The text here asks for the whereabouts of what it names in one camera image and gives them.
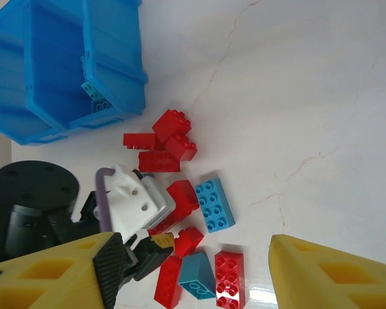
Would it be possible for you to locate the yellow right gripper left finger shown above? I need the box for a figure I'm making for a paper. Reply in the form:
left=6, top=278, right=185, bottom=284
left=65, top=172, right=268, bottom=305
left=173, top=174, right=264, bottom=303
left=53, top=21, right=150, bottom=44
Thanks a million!
left=0, top=230, right=130, bottom=309

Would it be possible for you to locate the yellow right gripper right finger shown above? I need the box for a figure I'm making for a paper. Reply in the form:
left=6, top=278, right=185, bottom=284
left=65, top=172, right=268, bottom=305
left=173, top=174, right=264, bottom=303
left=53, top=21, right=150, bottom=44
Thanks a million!
left=269, top=234, right=386, bottom=309

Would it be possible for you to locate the red two-by-four lego brick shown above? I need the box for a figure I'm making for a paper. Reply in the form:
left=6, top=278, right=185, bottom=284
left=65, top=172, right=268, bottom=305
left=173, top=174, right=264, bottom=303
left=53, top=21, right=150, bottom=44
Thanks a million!
left=214, top=252, right=245, bottom=309
left=153, top=256, right=183, bottom=309
left=138, top=150, right=181, bottom=173
left=123, top=132, right=165, bottom=151
left=147, top=179, right=200, bottom=235

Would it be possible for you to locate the light blue two-by-four lego brick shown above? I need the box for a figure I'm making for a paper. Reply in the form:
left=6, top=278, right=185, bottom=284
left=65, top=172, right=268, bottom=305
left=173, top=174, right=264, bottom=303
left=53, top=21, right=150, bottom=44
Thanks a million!
left=194, top=178, right=236, bottom=234

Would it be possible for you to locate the teal small lego brick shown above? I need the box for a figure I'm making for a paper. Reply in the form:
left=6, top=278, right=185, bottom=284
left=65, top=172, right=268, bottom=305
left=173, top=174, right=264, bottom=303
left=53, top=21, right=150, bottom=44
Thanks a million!
left=81, top=80, right=104, bottom=100

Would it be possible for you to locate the red two-by-two lego brick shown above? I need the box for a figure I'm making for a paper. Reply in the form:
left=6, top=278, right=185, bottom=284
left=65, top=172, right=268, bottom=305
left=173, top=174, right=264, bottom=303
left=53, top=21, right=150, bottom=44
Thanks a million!
left=152, top=109, right=192, bottom=144
left=173, top=227, right=205, bottom=258
left=163, top=133, right=199, bottom=162

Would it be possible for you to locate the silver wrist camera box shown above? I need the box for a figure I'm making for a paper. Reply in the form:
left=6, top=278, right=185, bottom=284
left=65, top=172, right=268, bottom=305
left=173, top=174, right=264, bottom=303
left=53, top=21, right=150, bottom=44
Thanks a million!
left=140, top=176, right=178, bottom=231

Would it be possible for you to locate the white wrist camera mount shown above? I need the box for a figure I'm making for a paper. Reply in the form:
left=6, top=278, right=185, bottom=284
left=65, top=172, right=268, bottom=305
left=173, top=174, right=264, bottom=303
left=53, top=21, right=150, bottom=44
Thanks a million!
left=98, top=164, right=158, bottom=250

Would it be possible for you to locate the purple camera cable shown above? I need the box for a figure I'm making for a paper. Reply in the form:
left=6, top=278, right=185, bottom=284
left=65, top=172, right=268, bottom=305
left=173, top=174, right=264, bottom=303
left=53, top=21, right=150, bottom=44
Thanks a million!
left=95, top=167, right=115, bottom=233

